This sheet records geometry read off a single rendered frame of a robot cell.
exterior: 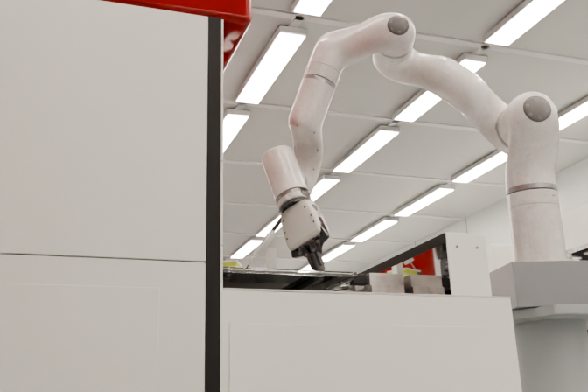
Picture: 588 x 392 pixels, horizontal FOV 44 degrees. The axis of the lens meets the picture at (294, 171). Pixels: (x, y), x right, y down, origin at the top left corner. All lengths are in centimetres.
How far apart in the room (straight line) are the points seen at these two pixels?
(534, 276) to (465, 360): 34
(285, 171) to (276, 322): 58
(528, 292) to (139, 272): 93
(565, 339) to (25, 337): 117
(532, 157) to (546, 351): 45
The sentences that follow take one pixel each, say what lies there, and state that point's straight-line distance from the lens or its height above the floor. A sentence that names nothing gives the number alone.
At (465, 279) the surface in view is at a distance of 154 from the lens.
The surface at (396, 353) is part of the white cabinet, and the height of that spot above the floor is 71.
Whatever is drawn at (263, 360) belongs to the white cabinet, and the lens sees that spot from 127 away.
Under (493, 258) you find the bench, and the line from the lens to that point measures 649.
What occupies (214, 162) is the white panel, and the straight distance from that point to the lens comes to 111.
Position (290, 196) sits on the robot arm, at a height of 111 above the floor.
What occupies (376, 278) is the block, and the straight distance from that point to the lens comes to 165.
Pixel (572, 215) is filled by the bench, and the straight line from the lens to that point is 568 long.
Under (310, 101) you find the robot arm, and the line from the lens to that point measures 184.
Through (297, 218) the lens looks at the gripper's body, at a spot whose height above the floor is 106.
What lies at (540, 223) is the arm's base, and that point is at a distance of 181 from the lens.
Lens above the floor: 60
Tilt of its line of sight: 19 degrees up
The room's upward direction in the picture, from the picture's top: 2 degrees counter-clockwise
